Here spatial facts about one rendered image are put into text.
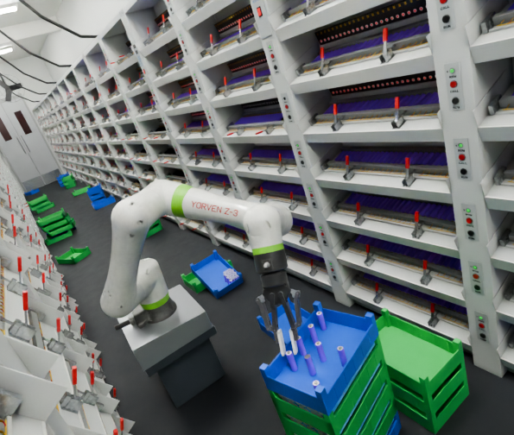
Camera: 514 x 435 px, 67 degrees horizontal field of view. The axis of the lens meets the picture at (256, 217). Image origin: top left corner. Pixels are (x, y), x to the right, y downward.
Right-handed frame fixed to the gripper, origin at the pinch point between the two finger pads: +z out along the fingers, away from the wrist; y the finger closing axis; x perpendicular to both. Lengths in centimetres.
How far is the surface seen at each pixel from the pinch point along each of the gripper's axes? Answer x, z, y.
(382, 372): 13.6, 16.6, 23.1
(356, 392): -0.4, 15.6, 16.0
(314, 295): 100, 7, -7
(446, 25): -3, -72, 56
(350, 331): 12.8, 3.2, 16.5
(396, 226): 46, -24, 38
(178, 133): 141, -113, -84
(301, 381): -2.4, 10.3, 2.1
